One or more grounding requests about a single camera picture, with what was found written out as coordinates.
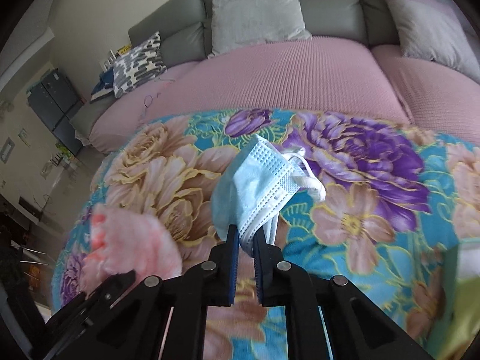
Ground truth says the pink fluffy scrunchie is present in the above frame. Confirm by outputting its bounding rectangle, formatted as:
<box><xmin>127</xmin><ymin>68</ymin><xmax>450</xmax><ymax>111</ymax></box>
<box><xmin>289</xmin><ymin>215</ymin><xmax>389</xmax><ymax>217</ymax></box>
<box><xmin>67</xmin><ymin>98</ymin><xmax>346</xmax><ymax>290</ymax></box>
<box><xmin>79</xmin><ymin>204</ymin><xmax>182</xmax><ymax>294</ymax></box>

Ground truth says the light blue face mask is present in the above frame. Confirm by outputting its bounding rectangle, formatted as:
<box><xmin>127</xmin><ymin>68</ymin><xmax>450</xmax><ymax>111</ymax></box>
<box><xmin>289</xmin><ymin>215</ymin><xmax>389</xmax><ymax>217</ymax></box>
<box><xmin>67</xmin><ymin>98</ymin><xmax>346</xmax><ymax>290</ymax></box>
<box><xmin>210</xmin><ymin>135</ymin><xmax>326</xmax><ymax>256</ymax></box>

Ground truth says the green microfiber cloth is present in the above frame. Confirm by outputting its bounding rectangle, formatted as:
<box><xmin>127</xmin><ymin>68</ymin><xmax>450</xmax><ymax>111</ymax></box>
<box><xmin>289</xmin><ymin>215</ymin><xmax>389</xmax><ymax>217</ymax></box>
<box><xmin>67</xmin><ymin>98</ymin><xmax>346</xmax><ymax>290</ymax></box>
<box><xmin>437</xmin><ymin>277</ymin><xmax>479</xmax><ymax>359</ymax></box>

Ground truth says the floral blanket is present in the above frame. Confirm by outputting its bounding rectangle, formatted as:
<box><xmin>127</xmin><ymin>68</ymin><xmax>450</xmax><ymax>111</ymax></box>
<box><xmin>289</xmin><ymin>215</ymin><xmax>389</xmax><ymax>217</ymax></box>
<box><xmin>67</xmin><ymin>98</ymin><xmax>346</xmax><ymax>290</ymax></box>
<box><xmin>52</xmin><ymin>109</ymin><xmax>479</xmax><ymax>359</ymax></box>

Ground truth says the teal rimmed tray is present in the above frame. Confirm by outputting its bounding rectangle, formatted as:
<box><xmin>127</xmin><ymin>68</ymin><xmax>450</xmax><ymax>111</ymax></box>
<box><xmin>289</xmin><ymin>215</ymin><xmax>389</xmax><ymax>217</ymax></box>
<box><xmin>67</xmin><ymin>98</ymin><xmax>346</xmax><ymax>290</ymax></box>
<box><xmin>456</xmin><ymin>241</ymin><xmax>480</xmax><ymax>280</ymax></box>

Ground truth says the dark blue cabinet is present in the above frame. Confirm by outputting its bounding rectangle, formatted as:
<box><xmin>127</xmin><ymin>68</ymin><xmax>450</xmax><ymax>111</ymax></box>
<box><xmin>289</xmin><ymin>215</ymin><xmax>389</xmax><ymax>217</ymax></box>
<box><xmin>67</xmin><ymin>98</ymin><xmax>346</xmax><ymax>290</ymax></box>
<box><xmin>27</xmin><ymin>69</ymin><xmax>84</xmax><ymax>155</ymax></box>

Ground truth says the patterned blue white cushion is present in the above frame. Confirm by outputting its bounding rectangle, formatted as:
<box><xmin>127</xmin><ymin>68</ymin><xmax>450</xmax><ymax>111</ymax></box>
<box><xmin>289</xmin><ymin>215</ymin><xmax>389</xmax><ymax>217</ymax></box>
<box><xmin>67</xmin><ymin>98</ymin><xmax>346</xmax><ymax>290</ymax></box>
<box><xmin>113</xmin><ymin>32</ymin><xmax>167</xmax><ymax>99</ymax></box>

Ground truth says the pink sofa seat cover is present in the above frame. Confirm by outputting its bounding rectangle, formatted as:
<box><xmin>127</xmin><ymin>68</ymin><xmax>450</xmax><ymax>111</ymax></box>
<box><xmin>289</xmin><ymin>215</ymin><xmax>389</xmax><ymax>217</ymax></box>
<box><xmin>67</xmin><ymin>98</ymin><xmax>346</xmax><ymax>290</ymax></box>
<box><xmin>88</xmin><ymin>37</ymin><xmax>479</xmax><ymax>153</ymax></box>

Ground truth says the grey pink right cushion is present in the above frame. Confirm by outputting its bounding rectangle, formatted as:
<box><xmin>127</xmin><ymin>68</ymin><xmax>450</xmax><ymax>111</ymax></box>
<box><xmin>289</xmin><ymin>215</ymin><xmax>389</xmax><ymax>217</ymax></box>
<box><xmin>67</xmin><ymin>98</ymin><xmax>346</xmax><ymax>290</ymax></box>
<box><xmin>385</xmin><ymin>0</ymin><xmax>479</xmax><ymax>82</ymax></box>

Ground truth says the grey middle cushion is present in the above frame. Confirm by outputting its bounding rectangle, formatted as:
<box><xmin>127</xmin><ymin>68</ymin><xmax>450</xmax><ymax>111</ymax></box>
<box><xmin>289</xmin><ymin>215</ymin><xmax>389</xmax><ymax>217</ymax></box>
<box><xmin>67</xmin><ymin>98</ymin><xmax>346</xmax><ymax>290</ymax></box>
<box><xmin>208</xmin><ymin>0</ymin><xmax>312</xmax><ymax>59</ymax></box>

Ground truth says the grey sofa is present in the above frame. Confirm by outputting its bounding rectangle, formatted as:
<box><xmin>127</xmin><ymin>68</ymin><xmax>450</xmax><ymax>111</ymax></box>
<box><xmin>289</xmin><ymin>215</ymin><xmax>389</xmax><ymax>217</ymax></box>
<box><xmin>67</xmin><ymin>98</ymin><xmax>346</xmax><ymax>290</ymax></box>
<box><xmin>69</xmin><ymin>0</ymin><xmax>480</xmax><ymax>147</ymax></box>

